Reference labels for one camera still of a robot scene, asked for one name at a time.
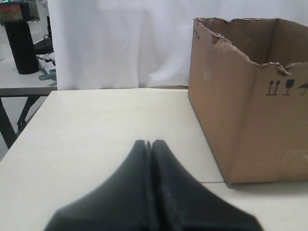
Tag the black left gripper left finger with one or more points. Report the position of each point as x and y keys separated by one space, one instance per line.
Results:
x=124 y=202

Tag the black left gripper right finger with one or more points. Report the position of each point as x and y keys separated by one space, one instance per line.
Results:
x=184 y=204

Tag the torn open cardboard box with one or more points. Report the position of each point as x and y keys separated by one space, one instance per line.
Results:
x=248 y=86

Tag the teal tool on side table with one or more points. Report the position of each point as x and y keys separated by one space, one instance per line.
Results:
x=49 y=76

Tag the white backdrop curtain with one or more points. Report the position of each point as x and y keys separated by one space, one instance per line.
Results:
x=106 y=44

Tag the grey side table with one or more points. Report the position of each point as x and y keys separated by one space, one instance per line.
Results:
x=13 y=84

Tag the black cylinder on side table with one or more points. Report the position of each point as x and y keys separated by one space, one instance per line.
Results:
x=21 y=43

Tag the black wire basket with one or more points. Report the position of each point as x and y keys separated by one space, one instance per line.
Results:
x=44 y=46

